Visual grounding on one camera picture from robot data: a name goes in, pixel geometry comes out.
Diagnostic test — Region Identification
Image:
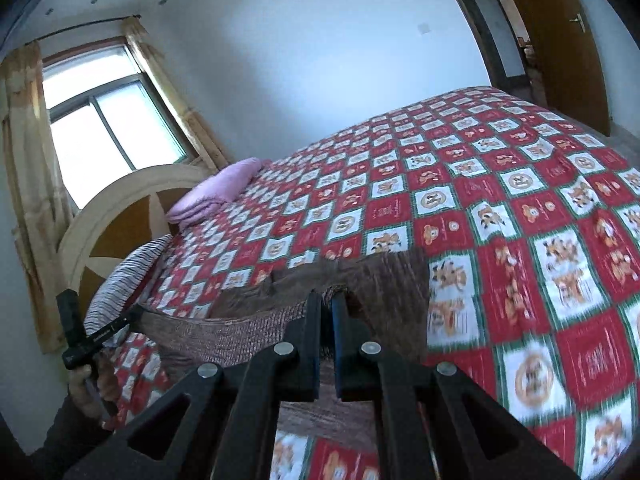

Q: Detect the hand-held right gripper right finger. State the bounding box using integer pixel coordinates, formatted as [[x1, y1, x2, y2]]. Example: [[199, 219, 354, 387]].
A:
[[332, 292, 581, 480]]

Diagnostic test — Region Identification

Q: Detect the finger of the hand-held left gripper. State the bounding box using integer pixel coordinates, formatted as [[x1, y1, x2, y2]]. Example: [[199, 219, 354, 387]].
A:
[[111, 306, 146, 333]]

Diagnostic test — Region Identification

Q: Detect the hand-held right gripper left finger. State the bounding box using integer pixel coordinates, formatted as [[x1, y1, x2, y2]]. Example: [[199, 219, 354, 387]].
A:
[[65, 292, 323, 480]]

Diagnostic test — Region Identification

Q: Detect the brown knitted sweater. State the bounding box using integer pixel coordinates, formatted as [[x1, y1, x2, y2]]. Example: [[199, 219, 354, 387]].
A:
[[132, 250, 431, 441]]

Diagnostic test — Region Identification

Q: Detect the person's left forearm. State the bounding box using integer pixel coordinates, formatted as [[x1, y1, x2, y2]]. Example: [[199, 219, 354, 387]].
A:
[[27, 394, 118, 480]]

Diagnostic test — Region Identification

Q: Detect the person's left hand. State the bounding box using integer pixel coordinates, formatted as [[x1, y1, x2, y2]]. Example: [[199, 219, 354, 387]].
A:
[[67, 347, 122, 418]]

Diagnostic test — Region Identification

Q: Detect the striped pillow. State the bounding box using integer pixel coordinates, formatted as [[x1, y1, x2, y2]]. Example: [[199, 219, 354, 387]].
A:
[[84, 234, 173, 346]]

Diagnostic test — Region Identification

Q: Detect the cream and wood headboard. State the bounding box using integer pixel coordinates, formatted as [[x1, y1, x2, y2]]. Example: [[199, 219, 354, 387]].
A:
[[57, 164, 211, 306]]

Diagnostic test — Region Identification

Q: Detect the folded pink blanket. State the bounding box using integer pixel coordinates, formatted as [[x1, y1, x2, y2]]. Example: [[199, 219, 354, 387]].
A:
[[165, 157, 266, 226]]

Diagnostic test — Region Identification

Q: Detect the window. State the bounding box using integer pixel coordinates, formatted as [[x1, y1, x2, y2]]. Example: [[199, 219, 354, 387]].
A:
[[42, 42, 196, 211]]

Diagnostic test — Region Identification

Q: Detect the red printed bed sheet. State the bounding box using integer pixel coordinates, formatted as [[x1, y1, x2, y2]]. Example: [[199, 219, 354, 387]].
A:
[[107, 85, 640, 480]]

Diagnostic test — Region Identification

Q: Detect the narrow beige curtain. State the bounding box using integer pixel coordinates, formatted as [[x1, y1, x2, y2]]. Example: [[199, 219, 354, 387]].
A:
[[122, 16, 233, 171]]

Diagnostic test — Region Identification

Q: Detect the curtain rod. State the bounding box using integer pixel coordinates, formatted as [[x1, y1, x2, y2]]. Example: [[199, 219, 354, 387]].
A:
[[37, 15, 142, 42]]

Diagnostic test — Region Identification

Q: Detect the brown wooden door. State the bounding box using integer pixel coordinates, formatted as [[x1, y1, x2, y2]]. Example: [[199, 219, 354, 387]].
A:
[[487, 0, 612, 136]]

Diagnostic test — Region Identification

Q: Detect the dark wooden door frame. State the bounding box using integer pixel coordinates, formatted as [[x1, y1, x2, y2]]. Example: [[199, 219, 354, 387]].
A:
[[442, 0, 531, 93]]

